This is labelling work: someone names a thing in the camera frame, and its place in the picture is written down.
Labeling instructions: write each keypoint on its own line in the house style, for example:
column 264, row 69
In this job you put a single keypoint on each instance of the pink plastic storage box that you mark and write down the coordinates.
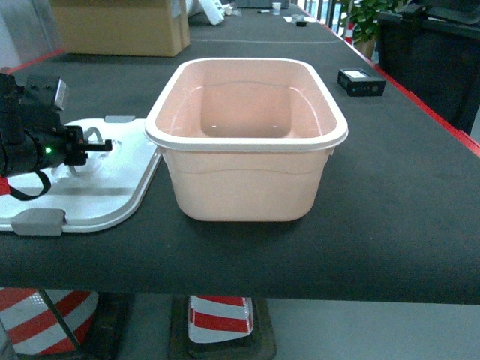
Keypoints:
column 246, row 139

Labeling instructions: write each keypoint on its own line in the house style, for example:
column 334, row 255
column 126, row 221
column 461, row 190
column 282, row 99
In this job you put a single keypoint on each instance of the white box lid grey clips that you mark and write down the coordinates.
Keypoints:
column 104, row 192

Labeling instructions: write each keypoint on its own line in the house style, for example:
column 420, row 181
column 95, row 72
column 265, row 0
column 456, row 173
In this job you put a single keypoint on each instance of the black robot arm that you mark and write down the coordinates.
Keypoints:
column 32, row 135

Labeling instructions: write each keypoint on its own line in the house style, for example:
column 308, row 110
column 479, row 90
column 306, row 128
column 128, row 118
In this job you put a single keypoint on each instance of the brown cardboard box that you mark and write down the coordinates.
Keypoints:
column 123, row 28

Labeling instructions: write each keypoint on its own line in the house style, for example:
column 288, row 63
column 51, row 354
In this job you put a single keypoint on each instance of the small black electronic device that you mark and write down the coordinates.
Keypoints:
column 358, row 83

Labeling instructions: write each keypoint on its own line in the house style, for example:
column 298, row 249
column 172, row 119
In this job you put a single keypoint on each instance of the white paper cup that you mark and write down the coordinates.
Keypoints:
column 276, row 8

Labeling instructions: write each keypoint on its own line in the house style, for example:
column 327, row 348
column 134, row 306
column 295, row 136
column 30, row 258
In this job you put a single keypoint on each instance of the green potted plant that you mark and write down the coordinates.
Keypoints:
column 360, row 24

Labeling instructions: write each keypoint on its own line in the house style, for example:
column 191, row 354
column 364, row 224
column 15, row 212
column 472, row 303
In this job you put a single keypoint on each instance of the red white traffic cone left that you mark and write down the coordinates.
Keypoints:
column 61, row 324

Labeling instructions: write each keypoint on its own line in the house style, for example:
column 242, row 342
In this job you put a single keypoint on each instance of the red metal table frame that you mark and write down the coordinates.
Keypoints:
column 103, row 85

